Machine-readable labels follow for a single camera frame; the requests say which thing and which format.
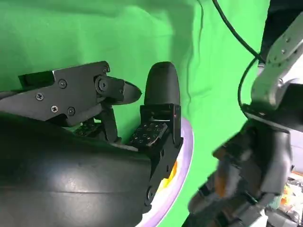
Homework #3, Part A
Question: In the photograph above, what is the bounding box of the black backdrop curtain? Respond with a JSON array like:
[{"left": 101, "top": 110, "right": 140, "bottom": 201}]
[{"left": 259, "top": 0, "right": 303, "bottom": 66}]

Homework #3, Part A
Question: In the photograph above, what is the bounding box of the green table cloth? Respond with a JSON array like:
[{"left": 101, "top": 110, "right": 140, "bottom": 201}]
[{"left": 0, "top": 0, "right": 271, "bottom": 227}]

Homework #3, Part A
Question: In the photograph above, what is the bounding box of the orange and white bread roll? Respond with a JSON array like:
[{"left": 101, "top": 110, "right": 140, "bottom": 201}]
[{"left": 156, "top": 160, "right": 178, "bottom": 192}]

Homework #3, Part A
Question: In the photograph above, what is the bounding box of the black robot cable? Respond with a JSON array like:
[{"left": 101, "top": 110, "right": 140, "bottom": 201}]
[{"left": 212, "top": 0, "right": 266, "bottom": 112}]

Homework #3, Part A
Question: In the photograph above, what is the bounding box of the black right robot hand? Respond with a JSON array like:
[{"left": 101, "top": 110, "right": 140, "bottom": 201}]
[{"left": 0, "top": 61, "right": 184, "bottom": 227}]

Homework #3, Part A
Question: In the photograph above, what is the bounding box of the lilac plate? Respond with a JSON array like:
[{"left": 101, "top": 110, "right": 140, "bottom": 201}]
[{"left": 141, "top": 117, "right": 195, "bottom": 227}]

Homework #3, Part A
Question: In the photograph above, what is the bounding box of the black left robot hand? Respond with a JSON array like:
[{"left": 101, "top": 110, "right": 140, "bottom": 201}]
[{"left": 184, "top": 120, "right": 294, "bottom": 227}]

